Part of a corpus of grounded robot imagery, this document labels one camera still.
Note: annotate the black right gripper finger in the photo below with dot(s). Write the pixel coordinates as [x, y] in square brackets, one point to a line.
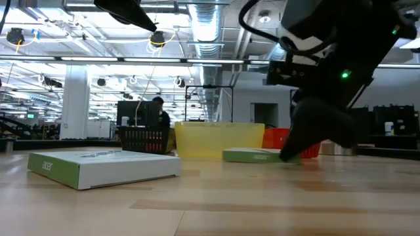
[315, 124]

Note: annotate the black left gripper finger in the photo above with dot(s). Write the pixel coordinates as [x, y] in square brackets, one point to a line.
[128, 13]

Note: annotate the white green acer box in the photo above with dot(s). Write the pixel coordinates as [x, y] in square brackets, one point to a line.
[249, 156]
[108, 170]

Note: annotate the yellow translucent plastic bin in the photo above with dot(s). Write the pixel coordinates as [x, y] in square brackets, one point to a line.
[220, 141]

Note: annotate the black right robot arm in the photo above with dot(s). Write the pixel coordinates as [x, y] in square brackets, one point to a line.
[328, 13]

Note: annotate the red slotted plastic basket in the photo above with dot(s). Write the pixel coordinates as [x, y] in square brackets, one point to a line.
[274, 137]

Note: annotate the white canister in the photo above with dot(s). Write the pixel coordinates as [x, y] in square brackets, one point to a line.
[389, 128]

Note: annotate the black cabinet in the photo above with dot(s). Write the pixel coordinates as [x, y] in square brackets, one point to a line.
[403, 119]

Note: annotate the black computer monitor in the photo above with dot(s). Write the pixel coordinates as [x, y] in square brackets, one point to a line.
[138, 113]

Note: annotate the white cup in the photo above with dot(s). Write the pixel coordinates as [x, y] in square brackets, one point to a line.
[125, 121]

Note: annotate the person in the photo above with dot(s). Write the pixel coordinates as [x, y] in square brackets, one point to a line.
[163, 116]

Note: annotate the black slotted plastic basket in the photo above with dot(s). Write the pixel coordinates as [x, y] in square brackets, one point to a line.
[144, 139]

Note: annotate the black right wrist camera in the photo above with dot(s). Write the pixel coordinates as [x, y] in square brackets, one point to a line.
[288, 73]

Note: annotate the black tubular stand frame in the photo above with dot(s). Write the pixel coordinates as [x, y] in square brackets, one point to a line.
[210, 86]

